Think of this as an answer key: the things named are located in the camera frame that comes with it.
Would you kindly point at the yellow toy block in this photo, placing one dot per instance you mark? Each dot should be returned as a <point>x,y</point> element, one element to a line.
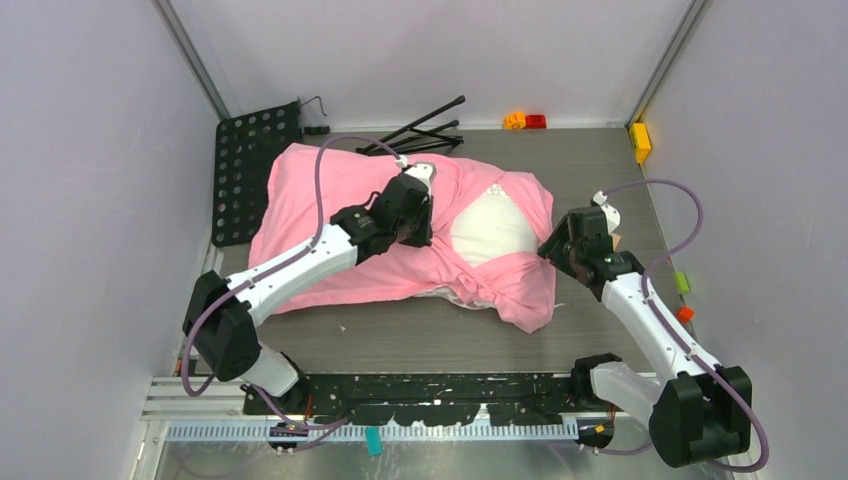
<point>640,141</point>

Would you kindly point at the black perforated music stand tray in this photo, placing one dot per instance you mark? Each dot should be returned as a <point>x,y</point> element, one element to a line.
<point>246,149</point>

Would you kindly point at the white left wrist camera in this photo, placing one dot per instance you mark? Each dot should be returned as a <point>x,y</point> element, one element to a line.
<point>424,172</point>

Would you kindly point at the black folded tripod stand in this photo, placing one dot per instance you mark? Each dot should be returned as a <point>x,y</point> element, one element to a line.
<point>417,136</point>

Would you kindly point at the pink pillowcase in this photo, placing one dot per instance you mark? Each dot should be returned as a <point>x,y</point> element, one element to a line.
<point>306,187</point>

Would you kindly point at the green toy block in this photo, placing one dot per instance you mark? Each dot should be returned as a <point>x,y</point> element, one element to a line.
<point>681,283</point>

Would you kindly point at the small orange-red toy block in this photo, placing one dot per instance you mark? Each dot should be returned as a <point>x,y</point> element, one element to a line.
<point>685,314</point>

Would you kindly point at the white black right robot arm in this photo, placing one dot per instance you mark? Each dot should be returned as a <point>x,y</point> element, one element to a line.
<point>695,409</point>

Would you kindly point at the red toy block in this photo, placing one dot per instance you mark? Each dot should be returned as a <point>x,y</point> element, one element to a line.
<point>535,121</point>

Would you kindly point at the orange toy block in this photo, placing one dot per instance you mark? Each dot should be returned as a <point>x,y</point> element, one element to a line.
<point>514,121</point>

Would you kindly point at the white pillow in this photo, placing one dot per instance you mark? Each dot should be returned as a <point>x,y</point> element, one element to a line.
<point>494,239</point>

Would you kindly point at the teal tape piece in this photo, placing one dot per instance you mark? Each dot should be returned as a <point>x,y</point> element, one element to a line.
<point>373,441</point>

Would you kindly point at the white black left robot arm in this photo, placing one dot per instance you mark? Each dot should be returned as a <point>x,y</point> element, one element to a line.
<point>224,313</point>

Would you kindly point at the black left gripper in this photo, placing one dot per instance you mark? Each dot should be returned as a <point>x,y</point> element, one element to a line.
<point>420,238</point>

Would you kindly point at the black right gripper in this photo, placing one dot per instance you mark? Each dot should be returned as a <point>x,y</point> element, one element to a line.
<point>554,248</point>

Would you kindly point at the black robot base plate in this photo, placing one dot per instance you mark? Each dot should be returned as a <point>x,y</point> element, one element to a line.
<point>509,399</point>

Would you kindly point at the aluminium slotted rail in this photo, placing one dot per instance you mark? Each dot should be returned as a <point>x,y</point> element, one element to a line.
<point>568,428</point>

